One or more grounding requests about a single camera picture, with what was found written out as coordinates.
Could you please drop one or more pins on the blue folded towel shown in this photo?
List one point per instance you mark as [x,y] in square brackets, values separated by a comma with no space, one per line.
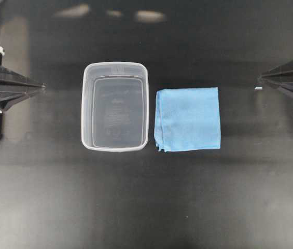
[187,119]

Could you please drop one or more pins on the clear plastic container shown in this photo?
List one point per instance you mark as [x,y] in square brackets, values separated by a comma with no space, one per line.
[115,107]

